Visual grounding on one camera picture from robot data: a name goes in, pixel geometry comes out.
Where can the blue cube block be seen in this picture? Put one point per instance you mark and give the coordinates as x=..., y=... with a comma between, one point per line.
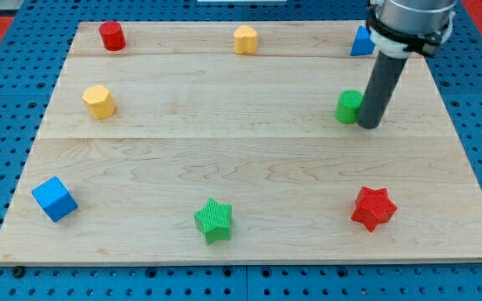
x=55, y=199

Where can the blue triangle block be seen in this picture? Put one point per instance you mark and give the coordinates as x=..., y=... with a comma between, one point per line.
x=362, y=44

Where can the yellow hexagon block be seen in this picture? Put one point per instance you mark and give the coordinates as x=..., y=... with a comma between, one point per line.
x=99, y=102

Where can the green star block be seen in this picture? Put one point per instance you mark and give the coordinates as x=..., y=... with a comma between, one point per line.
x=214, y=221

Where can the wooden board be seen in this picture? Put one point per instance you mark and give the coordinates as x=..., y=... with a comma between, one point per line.
x=194, y=120

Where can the green cylinder block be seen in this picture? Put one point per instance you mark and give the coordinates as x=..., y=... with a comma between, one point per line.
x=348, y=105

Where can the red cylinder block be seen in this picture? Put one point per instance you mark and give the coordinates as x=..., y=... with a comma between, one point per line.
x=112, y=36

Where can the yellow heart block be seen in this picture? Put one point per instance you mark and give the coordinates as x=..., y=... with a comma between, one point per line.
x=245, y=40

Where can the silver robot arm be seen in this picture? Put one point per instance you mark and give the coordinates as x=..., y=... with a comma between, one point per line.
x=402, y=27

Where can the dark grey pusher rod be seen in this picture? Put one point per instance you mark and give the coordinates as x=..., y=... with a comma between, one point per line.
x=380, y=87

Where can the red star block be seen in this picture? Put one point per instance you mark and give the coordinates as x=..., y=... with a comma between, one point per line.
x=373, y=207

